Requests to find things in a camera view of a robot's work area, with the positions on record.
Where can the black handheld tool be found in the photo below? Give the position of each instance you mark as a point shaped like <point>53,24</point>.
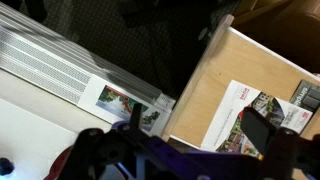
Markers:
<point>5,166</point>

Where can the white colourful brochure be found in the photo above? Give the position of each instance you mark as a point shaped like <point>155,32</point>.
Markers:
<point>230,116</point>

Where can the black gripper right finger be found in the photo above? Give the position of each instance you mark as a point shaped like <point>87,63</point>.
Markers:
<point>257,129</point>

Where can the black device with label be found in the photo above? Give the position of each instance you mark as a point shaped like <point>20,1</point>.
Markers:
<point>306,96</point>

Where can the white picture label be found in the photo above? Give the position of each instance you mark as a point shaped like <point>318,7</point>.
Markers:
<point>124,105</point>

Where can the white perforated radiator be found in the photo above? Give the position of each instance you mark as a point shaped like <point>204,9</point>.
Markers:
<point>46,71</point>

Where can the brown cardboard box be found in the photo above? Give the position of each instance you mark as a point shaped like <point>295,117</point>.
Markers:
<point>286,30</point>

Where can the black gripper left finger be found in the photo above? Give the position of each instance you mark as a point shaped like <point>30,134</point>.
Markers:
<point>136,116</point>

